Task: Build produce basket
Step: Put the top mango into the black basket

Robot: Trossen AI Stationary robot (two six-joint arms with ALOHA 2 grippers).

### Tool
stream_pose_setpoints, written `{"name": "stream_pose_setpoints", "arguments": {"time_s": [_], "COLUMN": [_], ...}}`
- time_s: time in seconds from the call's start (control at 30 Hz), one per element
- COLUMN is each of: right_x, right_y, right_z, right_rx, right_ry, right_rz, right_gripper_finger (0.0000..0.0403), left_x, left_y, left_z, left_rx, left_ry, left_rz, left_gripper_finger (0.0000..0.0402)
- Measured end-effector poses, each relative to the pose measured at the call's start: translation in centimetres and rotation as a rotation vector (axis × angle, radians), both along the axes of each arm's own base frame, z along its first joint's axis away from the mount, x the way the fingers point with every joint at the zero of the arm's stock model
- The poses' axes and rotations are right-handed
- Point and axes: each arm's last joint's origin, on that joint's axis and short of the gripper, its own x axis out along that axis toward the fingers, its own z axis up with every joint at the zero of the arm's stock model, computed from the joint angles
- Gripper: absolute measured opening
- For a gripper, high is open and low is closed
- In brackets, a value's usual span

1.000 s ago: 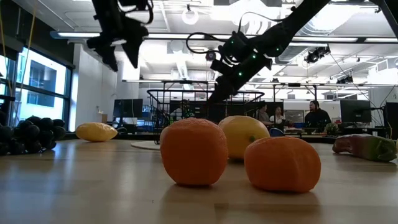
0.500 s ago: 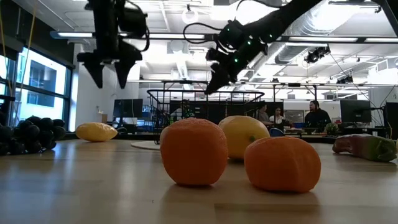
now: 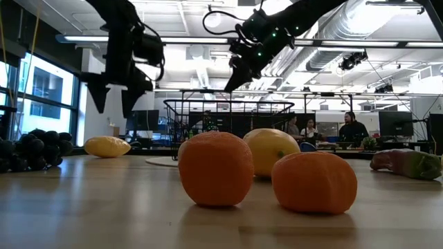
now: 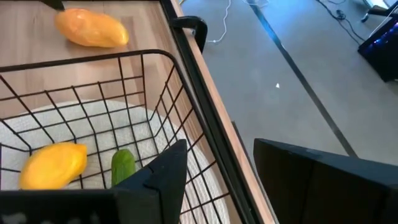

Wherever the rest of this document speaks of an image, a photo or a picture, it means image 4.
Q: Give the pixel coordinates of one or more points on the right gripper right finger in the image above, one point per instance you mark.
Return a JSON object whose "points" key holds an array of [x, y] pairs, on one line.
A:
{"points": [[326, 193]]}

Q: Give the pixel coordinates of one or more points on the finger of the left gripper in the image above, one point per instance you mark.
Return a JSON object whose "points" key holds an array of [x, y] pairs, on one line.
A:
{"points": [[54, 3]]}

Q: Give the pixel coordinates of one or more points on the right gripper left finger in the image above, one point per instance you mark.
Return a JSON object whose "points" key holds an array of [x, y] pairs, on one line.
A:
{"points": [[161, 186]]}

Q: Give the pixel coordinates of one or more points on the yellow orange mango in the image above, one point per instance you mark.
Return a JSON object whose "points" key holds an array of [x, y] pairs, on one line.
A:
{"points": [[91, 28]]}

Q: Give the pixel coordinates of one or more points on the green cucumber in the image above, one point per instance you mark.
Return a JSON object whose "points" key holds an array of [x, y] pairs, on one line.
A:
{"points": [[122, 165]]}

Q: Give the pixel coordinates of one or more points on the yellow lemon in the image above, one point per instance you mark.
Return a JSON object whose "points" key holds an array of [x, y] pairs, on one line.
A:
{"points": [[53, 166]]}

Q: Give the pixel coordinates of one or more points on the black table clamp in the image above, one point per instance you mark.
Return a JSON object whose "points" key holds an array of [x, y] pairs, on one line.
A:
{"points": [[196, 25]]}

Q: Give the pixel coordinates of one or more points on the black computer case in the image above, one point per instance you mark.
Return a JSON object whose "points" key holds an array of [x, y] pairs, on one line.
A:
{"points": [[381, 51]]}

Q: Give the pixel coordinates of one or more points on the black aluminium table frame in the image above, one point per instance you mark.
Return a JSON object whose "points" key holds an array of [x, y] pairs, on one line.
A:
{"points": [[214, 130]]}

